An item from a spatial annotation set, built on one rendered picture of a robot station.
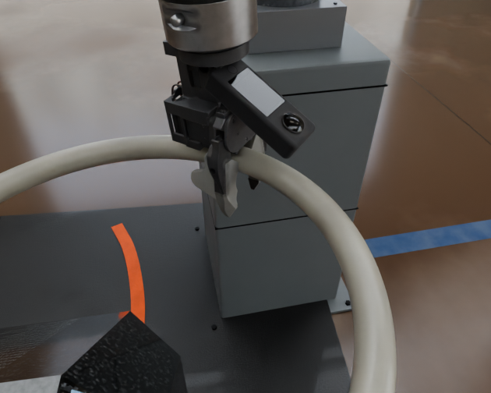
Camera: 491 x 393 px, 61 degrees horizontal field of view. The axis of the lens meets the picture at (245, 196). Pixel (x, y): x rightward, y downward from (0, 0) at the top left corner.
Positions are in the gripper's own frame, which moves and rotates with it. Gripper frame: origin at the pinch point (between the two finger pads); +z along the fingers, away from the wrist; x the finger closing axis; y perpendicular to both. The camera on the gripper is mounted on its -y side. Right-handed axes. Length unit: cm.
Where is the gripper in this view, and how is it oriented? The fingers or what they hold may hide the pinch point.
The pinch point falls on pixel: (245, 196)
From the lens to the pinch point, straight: 53.2
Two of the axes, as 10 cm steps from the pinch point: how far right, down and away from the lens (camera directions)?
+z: 0.7, 7.4, 6.7
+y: -8.4, -3.1, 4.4
